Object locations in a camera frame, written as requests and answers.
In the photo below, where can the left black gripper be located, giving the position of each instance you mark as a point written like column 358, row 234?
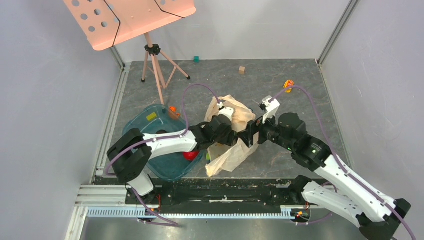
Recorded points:
column 229, row 138

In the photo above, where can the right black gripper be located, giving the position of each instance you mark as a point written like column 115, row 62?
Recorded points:
column 253, row 133

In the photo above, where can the translucent cream plastic bag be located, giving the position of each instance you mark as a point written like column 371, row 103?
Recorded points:
column 233, row 152

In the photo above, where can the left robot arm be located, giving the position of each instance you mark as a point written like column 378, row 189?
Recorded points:
column 130, row 154

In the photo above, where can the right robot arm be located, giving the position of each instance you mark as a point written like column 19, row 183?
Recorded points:
column 376, row 215

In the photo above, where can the orange curved toy block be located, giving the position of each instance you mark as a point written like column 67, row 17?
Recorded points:
column 173, row 114

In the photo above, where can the yellow butterfly toy block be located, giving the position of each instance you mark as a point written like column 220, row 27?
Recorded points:
column 287, row 85

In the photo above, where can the small wooden cube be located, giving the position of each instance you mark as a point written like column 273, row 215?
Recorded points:
column 242, row 70

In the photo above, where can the teal plastic tray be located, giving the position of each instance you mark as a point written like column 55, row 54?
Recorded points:
column 171, row 167

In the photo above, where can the yellow green block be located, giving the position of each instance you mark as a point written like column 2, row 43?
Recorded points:
column 152, row 116

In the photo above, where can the pink music stand desk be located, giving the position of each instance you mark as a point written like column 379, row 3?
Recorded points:
column 107, row 23

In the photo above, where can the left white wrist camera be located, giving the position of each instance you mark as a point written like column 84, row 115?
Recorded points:
column 225, row 111

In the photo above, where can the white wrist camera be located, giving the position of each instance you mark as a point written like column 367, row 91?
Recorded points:
column 225, row 111
column 270, row 106

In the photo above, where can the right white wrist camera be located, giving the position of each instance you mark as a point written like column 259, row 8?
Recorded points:
column 270, row 106

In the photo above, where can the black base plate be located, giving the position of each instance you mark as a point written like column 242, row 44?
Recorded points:
column 222, row 195

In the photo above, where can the aluminium frame rail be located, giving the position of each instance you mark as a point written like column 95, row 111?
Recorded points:
column 113, row 212

